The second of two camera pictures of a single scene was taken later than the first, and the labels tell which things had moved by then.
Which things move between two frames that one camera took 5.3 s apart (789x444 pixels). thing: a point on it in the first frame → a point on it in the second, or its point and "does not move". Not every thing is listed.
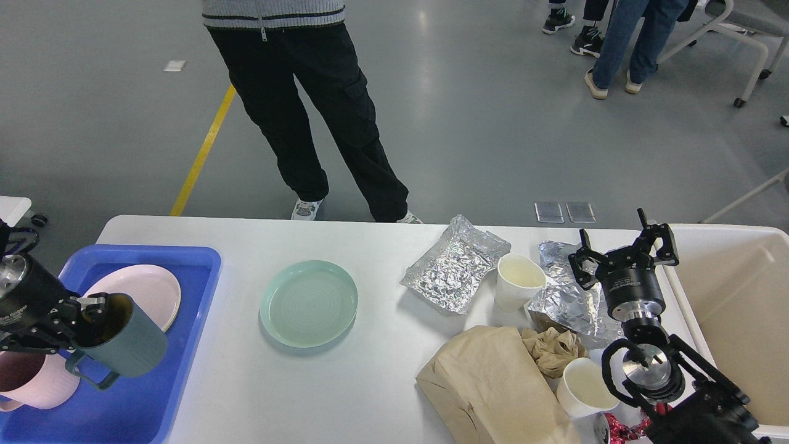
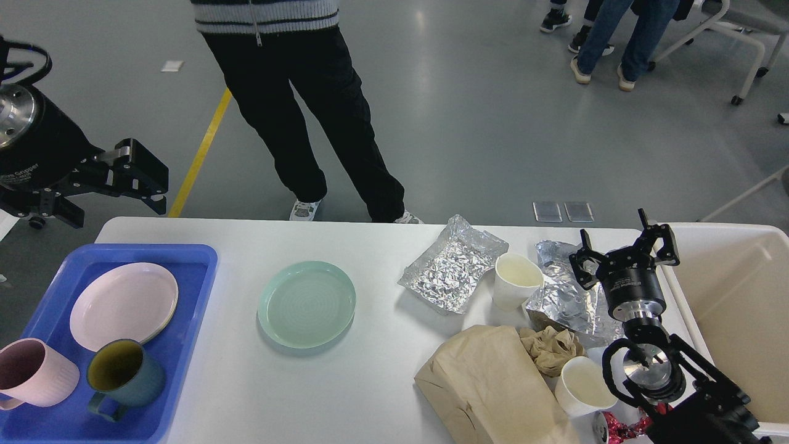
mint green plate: (309, 304) does not move
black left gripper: (39, 311) → (39, 146)
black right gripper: (627, 275) does not move
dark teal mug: (130, 343) → (123, 375)
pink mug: (37, 378) does not move
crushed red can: (619, 433) does not move
